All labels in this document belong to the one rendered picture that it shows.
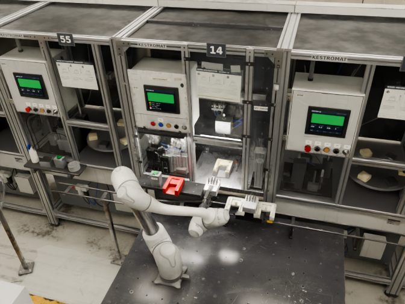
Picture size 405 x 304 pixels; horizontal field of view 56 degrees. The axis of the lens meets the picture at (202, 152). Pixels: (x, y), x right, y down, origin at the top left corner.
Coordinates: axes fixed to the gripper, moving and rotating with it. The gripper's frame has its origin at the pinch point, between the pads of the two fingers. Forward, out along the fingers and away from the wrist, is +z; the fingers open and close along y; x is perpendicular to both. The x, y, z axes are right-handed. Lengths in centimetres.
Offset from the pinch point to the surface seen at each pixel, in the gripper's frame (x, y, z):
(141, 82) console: 53, 70, 22
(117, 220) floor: 114, -104, 42
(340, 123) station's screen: -80, 57, 19
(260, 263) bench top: -42, -35, -27
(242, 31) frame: -9, 96, 60
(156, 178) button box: 44.8, -3.5, 7.5
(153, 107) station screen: 45, 53, 19
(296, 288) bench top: -68, -35, -40
